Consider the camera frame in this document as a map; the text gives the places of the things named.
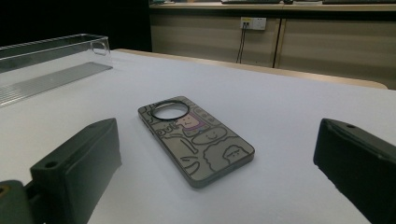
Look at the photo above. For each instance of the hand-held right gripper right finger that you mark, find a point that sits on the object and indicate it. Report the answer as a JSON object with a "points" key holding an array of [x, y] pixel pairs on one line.
{"points": [[361, 161]]}

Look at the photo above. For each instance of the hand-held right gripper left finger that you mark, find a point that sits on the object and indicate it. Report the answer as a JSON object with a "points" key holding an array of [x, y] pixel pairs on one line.
{"points": [[77, 168]]}

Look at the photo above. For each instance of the clear plastic storage box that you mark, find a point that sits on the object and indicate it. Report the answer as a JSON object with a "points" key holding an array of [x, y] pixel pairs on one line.
{"points": [[46, 81]]}

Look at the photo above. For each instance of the grey cartoon print phone case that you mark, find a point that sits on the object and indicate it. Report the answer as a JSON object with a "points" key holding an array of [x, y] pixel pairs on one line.
{"points": [[199, 146]]}

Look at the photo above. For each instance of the beige wooden cabinet counter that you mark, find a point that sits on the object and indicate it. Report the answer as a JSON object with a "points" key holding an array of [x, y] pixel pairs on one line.
{"points": [[327, 43]]}

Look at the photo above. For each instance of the black curtain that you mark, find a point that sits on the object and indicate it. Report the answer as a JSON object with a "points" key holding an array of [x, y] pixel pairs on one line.
{"points": [[74, 18]]}

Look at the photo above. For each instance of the white wall socket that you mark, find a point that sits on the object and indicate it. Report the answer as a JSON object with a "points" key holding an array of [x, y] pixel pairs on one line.
{"points": [[253, 23]]}

